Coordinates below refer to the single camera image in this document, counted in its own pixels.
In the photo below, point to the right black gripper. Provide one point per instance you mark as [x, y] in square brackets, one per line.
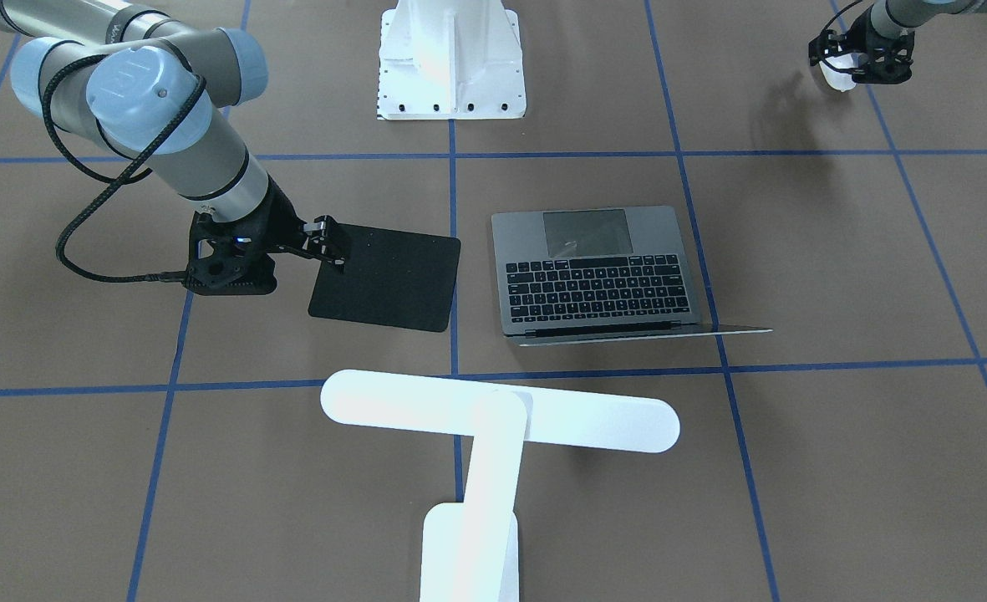
[277, 216]

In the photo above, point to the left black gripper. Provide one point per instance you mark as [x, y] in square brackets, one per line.
[864, 44]

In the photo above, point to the black mouse pad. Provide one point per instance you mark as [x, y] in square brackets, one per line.
[390, 277]

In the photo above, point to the grey laptop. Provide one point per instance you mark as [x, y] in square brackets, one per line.
[581, 276]

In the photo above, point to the white computer mouse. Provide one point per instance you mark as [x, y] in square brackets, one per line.
[837, 71]

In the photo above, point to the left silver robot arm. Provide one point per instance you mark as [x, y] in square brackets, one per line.
[887, 16]

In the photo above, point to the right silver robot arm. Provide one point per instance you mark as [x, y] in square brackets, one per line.
[125, 91]

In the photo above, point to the white desk lamp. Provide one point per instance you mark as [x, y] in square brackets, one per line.
[471, 548]

